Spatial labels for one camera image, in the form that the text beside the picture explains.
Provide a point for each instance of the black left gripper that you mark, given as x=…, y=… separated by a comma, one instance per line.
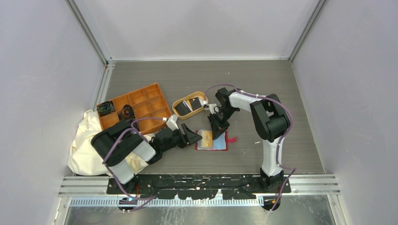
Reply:
x=190, y=137

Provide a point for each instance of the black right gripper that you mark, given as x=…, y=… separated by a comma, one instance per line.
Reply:
x=218, y=129

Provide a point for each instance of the gold credit card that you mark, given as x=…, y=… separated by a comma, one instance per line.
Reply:
x=207, y=139

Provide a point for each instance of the red leather card holder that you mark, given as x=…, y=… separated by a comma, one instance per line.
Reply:
x=219, y=144

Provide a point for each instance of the tan oval tray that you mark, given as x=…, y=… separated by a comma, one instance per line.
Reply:
x=195, y=94

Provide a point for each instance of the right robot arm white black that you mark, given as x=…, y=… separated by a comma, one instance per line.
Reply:
x=272, y=123

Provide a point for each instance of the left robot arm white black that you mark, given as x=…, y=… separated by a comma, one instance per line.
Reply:
x=125, y=153

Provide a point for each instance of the black card in tray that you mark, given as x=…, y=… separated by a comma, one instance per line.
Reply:
x=187, y=106

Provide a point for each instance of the orange compartment organizer tray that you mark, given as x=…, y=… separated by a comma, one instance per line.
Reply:
x=146, y=102

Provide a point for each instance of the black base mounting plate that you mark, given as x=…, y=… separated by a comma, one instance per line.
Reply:
x=197, y=186

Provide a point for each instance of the black roll in organizer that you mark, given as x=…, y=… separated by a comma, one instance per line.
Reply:
x=126, y=112

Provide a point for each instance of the dark bundle in organizer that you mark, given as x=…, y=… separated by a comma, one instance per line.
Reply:
x=105, y=108

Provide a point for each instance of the cream cloth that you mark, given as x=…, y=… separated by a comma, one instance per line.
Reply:
x=85, y=160

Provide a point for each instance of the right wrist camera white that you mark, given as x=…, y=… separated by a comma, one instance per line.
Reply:
x=212, y=108

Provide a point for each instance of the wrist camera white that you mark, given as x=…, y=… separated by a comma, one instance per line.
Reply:
x=212, y=108
x=171, y=122

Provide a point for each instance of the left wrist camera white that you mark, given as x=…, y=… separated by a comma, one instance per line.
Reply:
x=171, y=122

